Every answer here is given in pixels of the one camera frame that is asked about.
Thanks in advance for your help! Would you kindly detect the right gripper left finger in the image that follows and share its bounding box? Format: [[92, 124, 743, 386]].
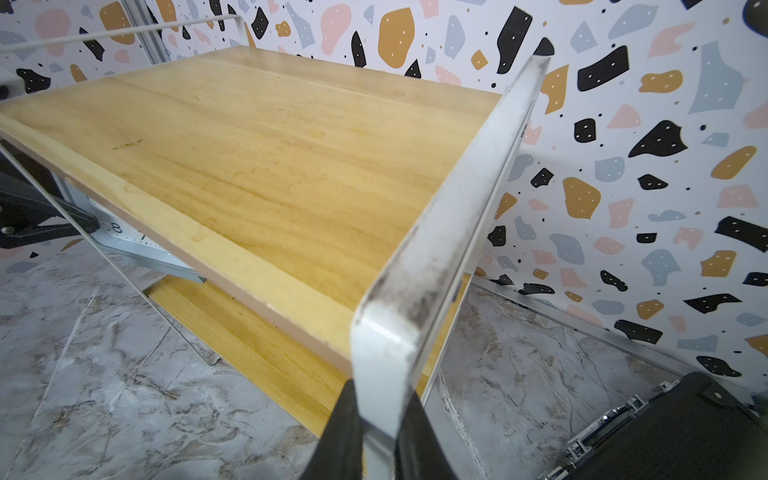
[[300, 379, 363, 480]]

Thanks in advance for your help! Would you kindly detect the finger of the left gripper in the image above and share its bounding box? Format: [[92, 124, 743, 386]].
[[1, 140, 99, 249]]

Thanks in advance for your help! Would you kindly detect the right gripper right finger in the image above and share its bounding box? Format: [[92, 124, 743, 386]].
[[394, 391, 457, 480]]

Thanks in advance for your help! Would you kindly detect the grey rectangular alarm clock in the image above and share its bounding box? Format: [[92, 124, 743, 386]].
[[54, 175, 206, 283]]

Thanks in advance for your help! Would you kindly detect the wooden two-tier shelf white frame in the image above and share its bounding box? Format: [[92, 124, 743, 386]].
[[1, 45, 549, 479]]

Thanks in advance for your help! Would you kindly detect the black flat case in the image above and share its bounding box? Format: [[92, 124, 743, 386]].
[[541, 373, 767, 479]]

